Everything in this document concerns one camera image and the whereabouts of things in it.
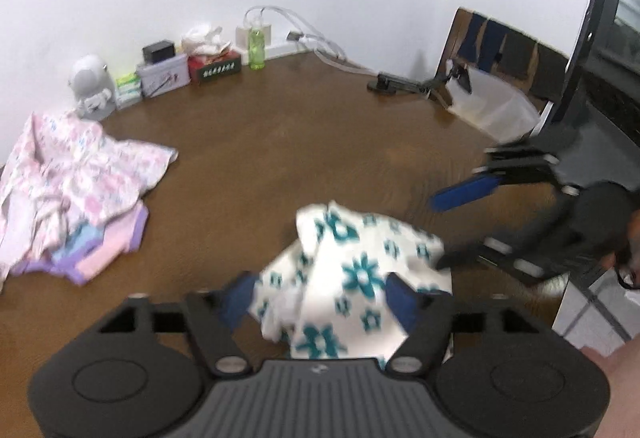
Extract pink patterned garment pile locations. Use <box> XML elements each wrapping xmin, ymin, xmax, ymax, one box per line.
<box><xmin>1</xmin><ymin>113</ymin><xmax>178</xmax><ymax>275</ymax></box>

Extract person's right hand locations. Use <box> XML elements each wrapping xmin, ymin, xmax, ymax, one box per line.
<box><xmin>582</xmin><ymin>336</ymin><xmax>640</xmax><ymax>438</ymax></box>

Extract brown wooden chair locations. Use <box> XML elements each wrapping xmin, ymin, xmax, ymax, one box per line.
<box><xmin>436</xmin><ymin>7</ymin><xmax>568</xmax><ymax>108</ymax></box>

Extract green white small packet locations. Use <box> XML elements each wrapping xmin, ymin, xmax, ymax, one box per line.
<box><xmin>115</xmin><ymin>72</ymin><xmax>142</xmax><ymax>109</ymax></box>

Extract smartphone on holder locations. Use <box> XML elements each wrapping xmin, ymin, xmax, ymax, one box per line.
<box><xmin>454</xmin><ymin>66</ymin><xmax>472</xmax><ymax>95</ymax></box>

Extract lilac pink folded garment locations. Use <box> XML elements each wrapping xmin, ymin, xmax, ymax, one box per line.
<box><xmin>10</xmin><ymin>201</ymin><xmax>149</xmax><ymax>285</ymax></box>

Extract white power strip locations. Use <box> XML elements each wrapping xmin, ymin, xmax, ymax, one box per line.
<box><xmin>233</xmin><ymin>24</ymin><xmax>311</xmax><ymax>66</ymax></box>

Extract white charging cable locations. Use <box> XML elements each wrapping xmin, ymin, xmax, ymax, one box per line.
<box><xmin>243</xmin><ymin>5</ymin><xmax>381</xmax><ymax>74</ymax></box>

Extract small black box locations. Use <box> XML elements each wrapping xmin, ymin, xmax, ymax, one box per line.
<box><xmin>142</xmin><ymin>40</ymin><xmax>176</xmax><ymax>65</ymax></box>

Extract white round robot figurine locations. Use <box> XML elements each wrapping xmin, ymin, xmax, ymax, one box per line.
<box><xmin>68</xmin><ymin>54</ymin><xmax>116</xmax><ymax>122</ymax></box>

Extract white printed tin box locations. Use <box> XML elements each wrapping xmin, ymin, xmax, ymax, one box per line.
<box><xmin>136</xmin><ymin>54</ymin><xmax>191</xmax><ymax>98</ymax></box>

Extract cream teal floral garment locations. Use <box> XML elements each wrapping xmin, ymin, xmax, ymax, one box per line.
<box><xmin>248</xmin><ymin>202</ymin><xmax>452</xmax><ymax>363</ymax></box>

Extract black phone holder stand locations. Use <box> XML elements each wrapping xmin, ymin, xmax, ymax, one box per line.
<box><xmin>367</xmin><ymin>60</ymin><xmax>468</xmax><ymax>106</ymax></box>

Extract green plastic bottle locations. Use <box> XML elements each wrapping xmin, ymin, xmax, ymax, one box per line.
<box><xmin>247</xmin><ymin>18</ymin><xmax>266</xmax><ymax>70</ymax></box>

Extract red green tissue box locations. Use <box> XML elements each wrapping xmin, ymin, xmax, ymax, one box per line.
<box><xmin>188</xmin><ymin>50</ymin><xmax>242</xmax><ymax>85</ymax></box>

